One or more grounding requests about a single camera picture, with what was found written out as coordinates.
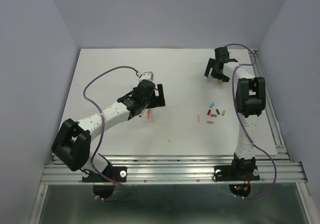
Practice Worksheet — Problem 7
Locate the orange highlighter pen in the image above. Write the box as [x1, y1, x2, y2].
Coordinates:
[147, 109, 151, 119]

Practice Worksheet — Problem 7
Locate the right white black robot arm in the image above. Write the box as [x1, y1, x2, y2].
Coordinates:
[204, 47, 266, 160]

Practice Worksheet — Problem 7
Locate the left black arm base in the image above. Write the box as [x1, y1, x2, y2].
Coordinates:
[80, 154, 128, 183]

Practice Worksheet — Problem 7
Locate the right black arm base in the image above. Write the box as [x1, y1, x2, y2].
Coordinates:
[213, 156, 260, 181]

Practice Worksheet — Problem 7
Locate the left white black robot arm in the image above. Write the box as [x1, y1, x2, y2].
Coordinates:
[51, 80, 166, 181]

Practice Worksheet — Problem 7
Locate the right side aluminium rail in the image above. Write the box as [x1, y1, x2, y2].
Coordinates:
[247, 48, 291, 162]

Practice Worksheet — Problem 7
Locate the aluminium rail frame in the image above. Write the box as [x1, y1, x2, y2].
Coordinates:
[30, 152, 320, 223]

